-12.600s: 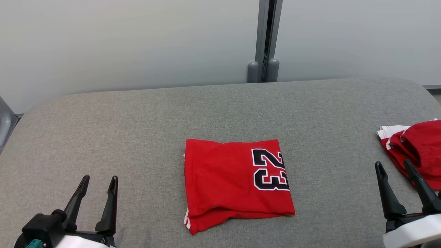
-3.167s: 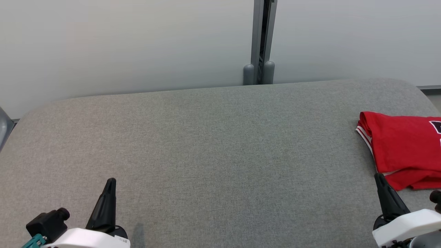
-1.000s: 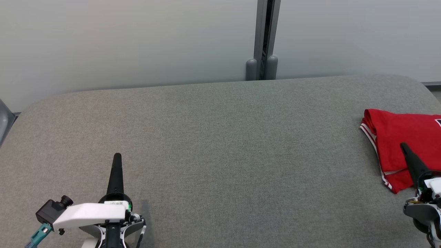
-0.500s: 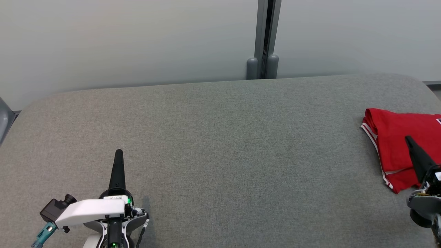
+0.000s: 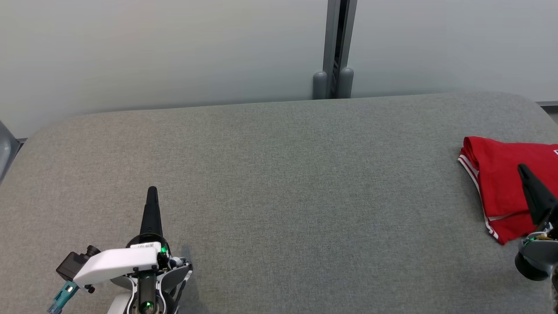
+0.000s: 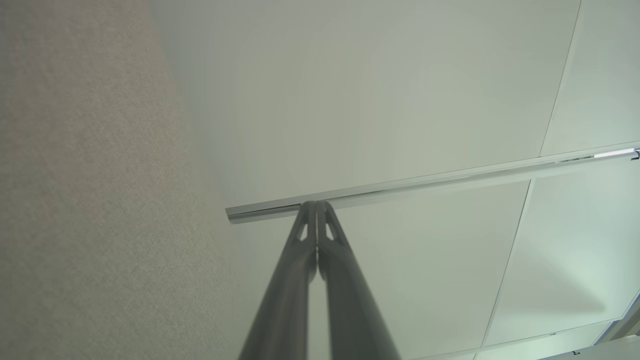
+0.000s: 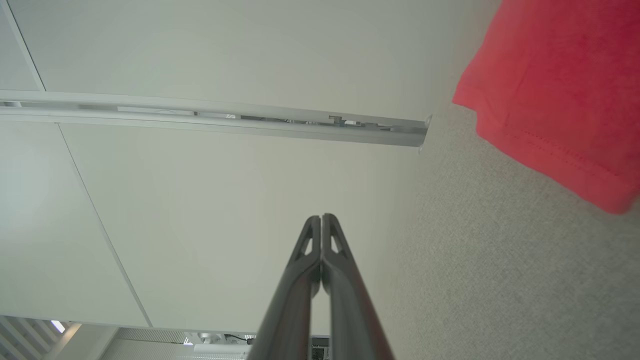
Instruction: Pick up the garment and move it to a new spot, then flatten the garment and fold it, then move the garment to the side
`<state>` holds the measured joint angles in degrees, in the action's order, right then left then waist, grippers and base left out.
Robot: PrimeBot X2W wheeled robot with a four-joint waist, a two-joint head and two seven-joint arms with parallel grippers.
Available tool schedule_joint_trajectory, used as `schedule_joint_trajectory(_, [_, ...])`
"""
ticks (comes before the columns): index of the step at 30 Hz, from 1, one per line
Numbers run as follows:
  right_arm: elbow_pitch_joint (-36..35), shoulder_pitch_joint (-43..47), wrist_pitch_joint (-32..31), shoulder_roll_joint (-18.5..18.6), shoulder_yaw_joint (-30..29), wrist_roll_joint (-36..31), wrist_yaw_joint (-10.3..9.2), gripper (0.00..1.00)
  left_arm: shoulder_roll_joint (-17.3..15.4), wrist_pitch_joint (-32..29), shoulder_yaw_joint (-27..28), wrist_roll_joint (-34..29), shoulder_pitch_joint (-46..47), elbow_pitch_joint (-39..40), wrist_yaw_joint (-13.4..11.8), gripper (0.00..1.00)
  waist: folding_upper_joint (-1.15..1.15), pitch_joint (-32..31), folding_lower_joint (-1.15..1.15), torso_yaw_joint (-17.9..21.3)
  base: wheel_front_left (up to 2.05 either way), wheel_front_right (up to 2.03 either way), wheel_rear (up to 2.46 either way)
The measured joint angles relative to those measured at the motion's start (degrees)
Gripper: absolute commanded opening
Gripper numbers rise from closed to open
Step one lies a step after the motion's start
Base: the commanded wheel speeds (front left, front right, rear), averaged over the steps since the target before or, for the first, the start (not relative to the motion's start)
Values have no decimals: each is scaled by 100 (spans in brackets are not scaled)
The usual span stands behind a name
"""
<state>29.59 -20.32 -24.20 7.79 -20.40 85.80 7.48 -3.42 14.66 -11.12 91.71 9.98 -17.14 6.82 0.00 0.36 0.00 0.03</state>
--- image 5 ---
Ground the red garment with white trim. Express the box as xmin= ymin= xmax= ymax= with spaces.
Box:
xmin=462 ymin=136 xmax=558 ymax=218

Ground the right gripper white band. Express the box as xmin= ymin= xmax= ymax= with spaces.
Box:
xmin=517 ymin=164 xmax=558 ymax=247

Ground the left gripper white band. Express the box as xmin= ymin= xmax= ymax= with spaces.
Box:
xmin=73 ymin=186 xmax=184 ymax=288

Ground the teal left cable connector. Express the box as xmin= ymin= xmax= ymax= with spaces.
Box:
xmin=47 ymin=280 xmax=80 ymax=314

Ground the grey metal partition post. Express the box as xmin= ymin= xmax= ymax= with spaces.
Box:
xmin=313 ymin=0 xmax=358 ymax=100

